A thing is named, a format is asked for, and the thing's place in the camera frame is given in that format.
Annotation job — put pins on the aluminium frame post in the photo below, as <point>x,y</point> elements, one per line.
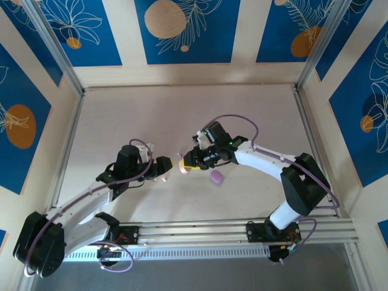
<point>322,42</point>
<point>54,42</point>

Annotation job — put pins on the purple earbud charging case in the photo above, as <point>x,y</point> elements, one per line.
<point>217,178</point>

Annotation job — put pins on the pink earbud charging case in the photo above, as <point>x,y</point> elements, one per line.
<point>182,169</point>

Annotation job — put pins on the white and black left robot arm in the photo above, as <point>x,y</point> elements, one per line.
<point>91,206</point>

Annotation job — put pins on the black controller box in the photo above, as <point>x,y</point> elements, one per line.
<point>109,260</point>
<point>274,254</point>

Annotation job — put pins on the aluminium table side rail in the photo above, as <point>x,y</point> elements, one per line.
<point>68,145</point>
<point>306,121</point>

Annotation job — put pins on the black right controller box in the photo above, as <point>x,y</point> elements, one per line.
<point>274,254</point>

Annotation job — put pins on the grey metal plate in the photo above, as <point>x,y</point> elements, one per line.
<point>197,279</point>

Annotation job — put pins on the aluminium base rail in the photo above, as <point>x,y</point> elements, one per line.
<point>197,232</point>

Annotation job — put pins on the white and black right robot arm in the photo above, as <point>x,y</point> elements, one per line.
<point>260,160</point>

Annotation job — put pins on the black left controller box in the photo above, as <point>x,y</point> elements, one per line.
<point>109,260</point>

